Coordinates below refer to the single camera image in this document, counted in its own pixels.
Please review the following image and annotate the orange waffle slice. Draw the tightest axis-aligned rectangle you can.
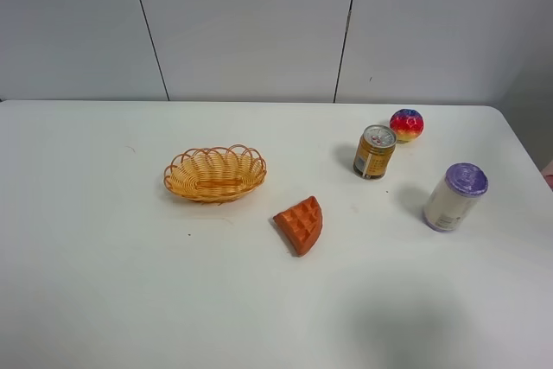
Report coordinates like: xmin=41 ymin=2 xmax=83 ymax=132
xmin=273 ymin=196 xmax=323 ymax=257

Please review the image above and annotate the orange woven wicker basket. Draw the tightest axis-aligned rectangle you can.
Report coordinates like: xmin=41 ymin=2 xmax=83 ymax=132
xmin=163 ymin=144 xmax=267 ymax=203

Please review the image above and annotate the gold drink can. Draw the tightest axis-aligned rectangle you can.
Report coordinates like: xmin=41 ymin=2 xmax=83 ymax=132
xmin=353 ymin=124 xmax=397 ymax=180

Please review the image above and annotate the rainbow coloured ball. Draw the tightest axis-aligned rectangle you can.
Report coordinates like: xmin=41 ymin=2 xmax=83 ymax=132
xmin=389 ymin=109 xmax=424 ymax=143

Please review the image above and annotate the white bottle purple lid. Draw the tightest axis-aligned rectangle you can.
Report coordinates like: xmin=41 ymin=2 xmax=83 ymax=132
xmin=423 ymin=162 xmax=489 ymax=232

